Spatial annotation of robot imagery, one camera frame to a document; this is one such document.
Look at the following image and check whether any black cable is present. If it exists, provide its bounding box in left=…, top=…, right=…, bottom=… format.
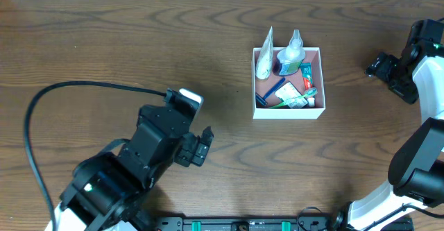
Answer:
left=23, top=80, right=168, bottom=231
left=360, top=203, right=444, bottom=231

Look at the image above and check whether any Colgate toothpaste tube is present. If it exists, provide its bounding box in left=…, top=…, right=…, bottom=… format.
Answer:
left=300, top=62, right=315, bottom=108

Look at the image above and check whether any green white soap box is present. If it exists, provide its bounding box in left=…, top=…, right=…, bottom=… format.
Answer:
left=275, top=82, right=308, bottom=109

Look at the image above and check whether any left black cable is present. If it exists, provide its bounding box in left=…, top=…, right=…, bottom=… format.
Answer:
left=23, top=80, right=168, bottom=231

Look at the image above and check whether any white box pink interior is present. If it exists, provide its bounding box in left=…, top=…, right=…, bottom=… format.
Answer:
left=251, top=47, right=326, bottom=119

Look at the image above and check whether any white floral lotion tube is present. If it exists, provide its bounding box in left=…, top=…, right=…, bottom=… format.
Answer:
left=255, top=27, right=273, bottom=80

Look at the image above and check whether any right black cable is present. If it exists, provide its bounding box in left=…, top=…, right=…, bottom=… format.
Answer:
left=360, top=203, right=444, bottom=231

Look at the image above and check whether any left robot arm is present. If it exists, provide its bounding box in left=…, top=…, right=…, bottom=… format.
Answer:
left=46, top=93, right=214, bottom=230

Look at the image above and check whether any clear pump bottle blue liquid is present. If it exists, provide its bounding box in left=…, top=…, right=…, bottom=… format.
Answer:
left=273, top=29, right=305, bottom=76

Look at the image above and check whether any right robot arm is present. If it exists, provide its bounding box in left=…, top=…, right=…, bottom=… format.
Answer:
left=327, top=19, right=443, bottom=230

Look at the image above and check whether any blue disposable razor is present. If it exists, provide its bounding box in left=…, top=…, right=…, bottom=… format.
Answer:
left=255, top=78, right=285, bottom=106

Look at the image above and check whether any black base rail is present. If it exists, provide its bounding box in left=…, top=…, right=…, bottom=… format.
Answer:
left=137, top=214, right=342, bottom=231

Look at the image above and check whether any green white toothbrush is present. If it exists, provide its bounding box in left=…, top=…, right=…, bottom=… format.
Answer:
left=270, top=87, right=318, bottom=109

